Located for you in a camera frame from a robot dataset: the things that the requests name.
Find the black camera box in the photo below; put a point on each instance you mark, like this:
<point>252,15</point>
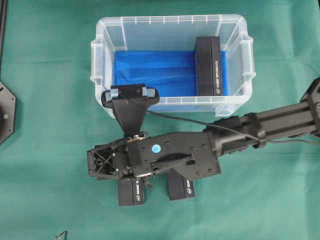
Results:
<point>179,187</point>
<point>131,192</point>
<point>208,66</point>

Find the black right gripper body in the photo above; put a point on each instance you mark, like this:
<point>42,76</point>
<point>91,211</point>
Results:
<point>191,154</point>

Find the green table cloth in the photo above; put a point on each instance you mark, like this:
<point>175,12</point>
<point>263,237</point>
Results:
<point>270,193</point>

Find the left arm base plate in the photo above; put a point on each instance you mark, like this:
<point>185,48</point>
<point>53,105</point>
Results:
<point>7,113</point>

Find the small metal bracket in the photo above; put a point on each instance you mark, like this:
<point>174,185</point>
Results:
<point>62,236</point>

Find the black table frame rail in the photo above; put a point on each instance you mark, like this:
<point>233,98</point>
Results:
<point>3,14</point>

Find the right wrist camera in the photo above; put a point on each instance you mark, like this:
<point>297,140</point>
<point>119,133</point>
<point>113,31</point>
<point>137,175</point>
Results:
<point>129,105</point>

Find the clear plastic storage case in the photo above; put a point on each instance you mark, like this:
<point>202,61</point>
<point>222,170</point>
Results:
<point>178,33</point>

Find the blue liner sheet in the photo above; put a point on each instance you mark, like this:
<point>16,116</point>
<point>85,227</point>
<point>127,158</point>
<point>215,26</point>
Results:
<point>172,73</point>

